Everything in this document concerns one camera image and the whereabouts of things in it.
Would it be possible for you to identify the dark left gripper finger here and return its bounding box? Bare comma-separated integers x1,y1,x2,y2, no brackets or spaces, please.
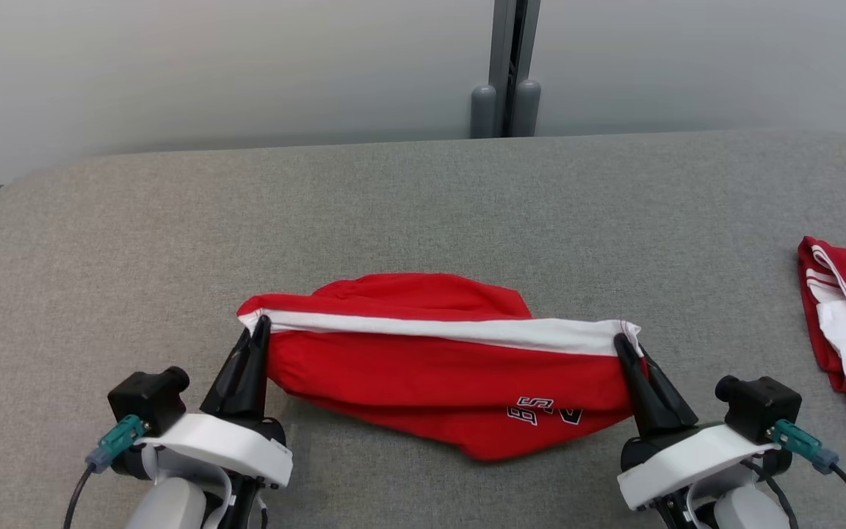
199,329,253,418
236,314,272,422

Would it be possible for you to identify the right arm teal-plug cable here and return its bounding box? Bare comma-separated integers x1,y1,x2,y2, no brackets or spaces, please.
770,419,846,521

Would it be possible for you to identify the grey cylindrical post foot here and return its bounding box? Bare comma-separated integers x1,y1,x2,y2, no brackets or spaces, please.
515,79,543,138
470,84,499,140

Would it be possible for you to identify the arm teal-plug cable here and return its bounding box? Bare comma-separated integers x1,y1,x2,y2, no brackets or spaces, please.
63,414,147,529
770,419,846,521

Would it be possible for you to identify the red shorts white waistband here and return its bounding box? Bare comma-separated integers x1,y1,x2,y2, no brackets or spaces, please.
237,272,648,463

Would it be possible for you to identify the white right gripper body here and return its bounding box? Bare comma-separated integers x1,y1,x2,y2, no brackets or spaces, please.
616,421,781,512

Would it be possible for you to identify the grey metal partition post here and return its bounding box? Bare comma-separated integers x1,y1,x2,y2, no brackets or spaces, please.
487,0,542,139

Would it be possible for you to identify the left arm teal-plug cable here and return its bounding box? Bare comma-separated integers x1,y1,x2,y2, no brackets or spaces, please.
63,414,147,529

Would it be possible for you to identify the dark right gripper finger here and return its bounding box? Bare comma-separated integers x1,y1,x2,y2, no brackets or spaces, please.
614,332,682,437
643,351,700,429

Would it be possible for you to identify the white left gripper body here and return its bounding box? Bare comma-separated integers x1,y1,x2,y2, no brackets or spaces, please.
138,411,294,490

